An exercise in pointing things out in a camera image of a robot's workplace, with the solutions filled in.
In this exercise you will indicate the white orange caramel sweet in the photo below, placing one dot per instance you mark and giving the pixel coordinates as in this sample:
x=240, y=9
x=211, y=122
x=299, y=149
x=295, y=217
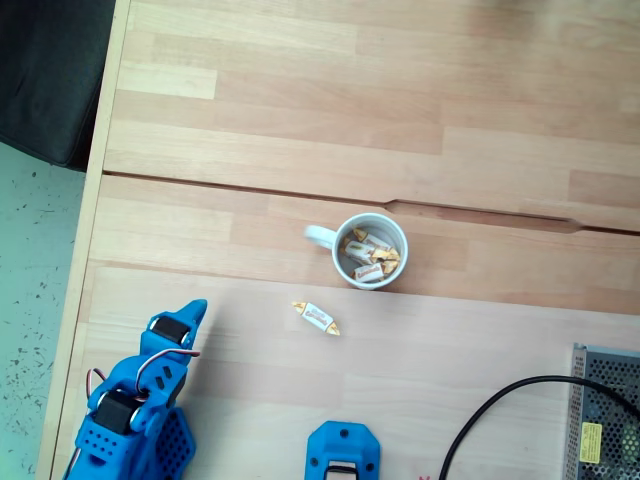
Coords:
x=385, y=252
x=359, y=235
x=369, y=272
x=316, y=318
x=356, y=250

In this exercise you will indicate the white ceramic mug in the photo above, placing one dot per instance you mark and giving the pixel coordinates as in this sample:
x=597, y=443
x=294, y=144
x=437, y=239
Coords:
x=372, y=285

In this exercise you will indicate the pale wooden base board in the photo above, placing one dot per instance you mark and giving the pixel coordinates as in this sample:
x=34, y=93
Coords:
x=450, y=350

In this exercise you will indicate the black upholstered seat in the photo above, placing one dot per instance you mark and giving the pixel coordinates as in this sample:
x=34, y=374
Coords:
x=45, y=75

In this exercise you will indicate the perforated metal power supply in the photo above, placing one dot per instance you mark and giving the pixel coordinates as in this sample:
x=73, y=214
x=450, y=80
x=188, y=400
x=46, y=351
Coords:
x=607, y=400

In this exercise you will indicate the blue printed mount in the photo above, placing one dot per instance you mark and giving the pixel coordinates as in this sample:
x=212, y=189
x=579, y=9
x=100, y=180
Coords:
x=342, y=442

